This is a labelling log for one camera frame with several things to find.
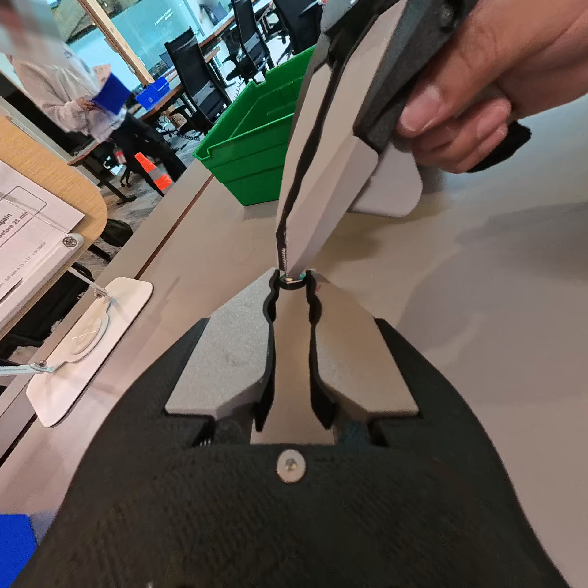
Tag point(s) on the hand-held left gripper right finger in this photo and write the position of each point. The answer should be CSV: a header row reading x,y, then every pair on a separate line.
x,y
363,363

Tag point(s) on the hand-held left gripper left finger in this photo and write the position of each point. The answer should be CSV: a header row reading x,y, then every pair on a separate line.
x,y
225,358

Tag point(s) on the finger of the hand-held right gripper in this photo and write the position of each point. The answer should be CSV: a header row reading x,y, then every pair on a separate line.
x,y
335,174
305,128

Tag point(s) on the green plastic bin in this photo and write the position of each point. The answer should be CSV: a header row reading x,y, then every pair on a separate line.
x,y
248,156

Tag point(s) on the silver hex nut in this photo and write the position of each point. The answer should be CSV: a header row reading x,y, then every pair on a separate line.
x,y
288,277

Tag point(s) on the person's right hand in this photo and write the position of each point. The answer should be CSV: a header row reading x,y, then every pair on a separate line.
x,y
505,59

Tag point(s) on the black office chair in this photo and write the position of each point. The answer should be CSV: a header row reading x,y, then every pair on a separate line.
x,y
296,23
197,78
250,41

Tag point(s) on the white folding stand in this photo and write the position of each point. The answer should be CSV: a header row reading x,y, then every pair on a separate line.
x,y
92,340

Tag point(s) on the orange traffic cone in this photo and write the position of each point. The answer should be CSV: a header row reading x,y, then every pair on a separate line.
x,y
154,172

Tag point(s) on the black bag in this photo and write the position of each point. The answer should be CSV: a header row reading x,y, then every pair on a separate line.
x,y
117,232

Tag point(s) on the printed instruction sheet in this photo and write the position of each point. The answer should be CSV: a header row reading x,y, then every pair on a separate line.
x,y
27,216

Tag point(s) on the wooden display board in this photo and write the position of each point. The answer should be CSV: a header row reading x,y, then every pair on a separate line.
x,y
55,183

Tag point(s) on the wooden post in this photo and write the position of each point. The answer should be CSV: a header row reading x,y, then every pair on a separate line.
x,y
115,36

